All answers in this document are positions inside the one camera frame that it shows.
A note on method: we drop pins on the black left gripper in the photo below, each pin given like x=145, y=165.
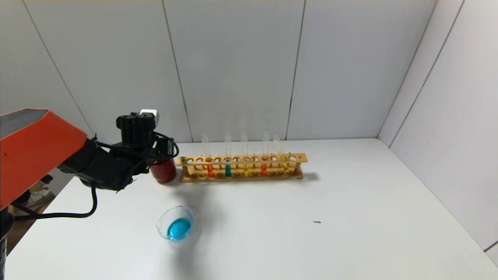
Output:
x=169, y=148

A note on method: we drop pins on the red liquid glass test tube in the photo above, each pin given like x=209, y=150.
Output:
x=264, y=169
x=210, y=170

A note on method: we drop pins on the orange and black left arm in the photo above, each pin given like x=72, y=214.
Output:
x=35, y=155

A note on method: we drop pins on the blue liquid glass test tube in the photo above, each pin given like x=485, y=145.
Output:
x=228, y=170

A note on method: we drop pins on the yellow liquid glass test tube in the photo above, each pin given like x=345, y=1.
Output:
x=245, y=169
x=285, y=166

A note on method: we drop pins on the wooden test tube rack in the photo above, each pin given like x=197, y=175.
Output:
x=253, y=178

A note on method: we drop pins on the dark red plastic cup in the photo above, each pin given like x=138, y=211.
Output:
x=165, y=173

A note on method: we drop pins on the clear glass beaker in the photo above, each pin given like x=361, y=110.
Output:
x=179, y=229

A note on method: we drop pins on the grey sneaker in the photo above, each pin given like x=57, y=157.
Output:
x=39, y=198

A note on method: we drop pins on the black chair leg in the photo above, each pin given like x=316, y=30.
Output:
x=29, y=212

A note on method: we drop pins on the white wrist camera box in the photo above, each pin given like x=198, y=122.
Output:
x=149, y=113

